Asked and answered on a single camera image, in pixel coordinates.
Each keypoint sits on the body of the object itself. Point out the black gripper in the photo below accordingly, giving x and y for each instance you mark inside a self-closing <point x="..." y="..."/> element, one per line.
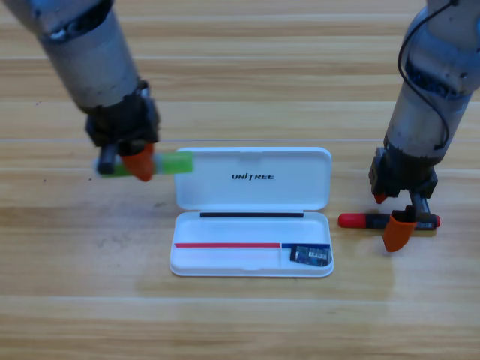
<point x="403" y="174"/>
<point x="120" y="123"/>

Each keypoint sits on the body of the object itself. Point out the black marker with red cap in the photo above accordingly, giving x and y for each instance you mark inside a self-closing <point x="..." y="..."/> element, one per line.
<point x="356" y="220"/>

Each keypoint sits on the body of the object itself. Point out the green highlighter pen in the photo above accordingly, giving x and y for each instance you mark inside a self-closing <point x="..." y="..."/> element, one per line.
<point x="176" y="163"/>

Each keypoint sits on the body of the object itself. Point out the black eraser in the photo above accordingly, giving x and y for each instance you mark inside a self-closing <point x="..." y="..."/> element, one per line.
<point x="310" y="255"/>

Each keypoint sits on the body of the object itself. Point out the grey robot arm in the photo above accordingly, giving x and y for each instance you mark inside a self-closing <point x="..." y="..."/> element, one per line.
<point x="86" y="56"/>
<point x="431" y="93"/>

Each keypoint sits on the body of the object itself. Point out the white Unitree pencil case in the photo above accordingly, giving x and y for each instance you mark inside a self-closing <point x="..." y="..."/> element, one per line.
<point x="251" y="225"/>

